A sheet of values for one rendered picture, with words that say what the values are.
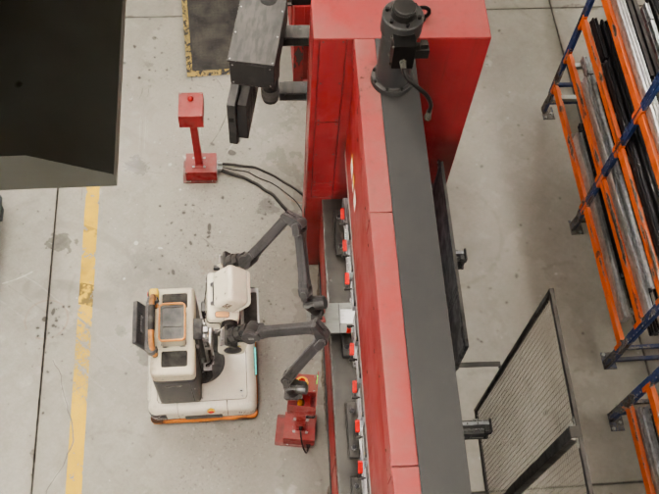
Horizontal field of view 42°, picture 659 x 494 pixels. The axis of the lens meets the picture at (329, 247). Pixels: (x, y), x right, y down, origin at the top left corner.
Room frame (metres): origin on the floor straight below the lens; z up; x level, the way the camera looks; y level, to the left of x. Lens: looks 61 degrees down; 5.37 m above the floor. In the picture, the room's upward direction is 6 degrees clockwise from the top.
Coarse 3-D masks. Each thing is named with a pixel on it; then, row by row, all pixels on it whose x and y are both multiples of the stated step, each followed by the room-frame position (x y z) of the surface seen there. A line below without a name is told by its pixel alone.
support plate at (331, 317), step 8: (328, 304) 2.04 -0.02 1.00; (336, 304) 2.04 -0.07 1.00; (344, 304) 2.05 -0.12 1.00; (328, 312) 1.99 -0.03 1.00; (336, 312) 2.00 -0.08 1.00; (328, 320) 1.94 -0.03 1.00; (336, 320) 1.95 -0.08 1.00; (336, 328) 1.90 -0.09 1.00; (344, 328) 1.90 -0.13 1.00; (352, 328) 1.91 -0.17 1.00
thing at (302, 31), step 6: (288, 30) 3.37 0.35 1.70; (294, 30) 3.37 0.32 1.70; (300, 30) 3.38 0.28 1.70; (306, 30) 3.38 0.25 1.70; (288, 36) 3.33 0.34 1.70; (294, 36) 3.33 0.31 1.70; (300, 36) 3.34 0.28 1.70; (306, 36) 3.34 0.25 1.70; (288, 42) 3.34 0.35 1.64; (294, 42) 3.34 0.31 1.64; (300, 42) 3.35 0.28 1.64; (306, 42) 3.35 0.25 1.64
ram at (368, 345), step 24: (360, 168) 2.29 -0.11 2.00; (360, 192) 2.21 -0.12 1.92; (360, 216) 2.12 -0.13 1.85; (360, 240) 2.03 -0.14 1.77; (360, 264) 1.95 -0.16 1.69; (360, 288) 1.86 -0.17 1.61; (360, 312) 1.77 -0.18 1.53; (360, 336) 1.67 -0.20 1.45; (384, 456) 0.94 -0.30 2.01; (384, 480) 0.86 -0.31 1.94
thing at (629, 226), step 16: (592, 80) 4.07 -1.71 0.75; (592, 96) 3.90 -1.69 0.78; (592, 112) 3.78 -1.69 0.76; (608, 128) 3.66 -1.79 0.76; (608, 144) 3.52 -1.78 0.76; (608, 176) 3.28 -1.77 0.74; (624, 192) 3.16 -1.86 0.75; (624, 208) 3.01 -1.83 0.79; (624, 224) 2.90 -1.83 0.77; (624, 240) 2.82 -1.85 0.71; (640, 240) 2.81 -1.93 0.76; (640, 256) 2.69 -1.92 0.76; (640, 272) 2.56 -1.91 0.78; (640, 288) 2.47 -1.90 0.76; (640, 304) 2.39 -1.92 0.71
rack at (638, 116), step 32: (608, 0) 4.17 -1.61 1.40; (576, 32) 4.36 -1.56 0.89; (576, 64) 4.25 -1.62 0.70; (576, 96) 4.01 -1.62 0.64; (608, 96) 3.69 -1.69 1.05; (640, 128) 3.22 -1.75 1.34; (576, 160) 3.67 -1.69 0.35; (608, 160) 3.34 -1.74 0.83; (608, 192) 3.18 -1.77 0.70; (576, 224) 3.29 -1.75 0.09; (640, 224) 2.76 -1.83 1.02; (608, 288) 2.66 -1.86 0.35; (640, 320) 2.28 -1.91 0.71; (608, 352) 2.36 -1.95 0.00
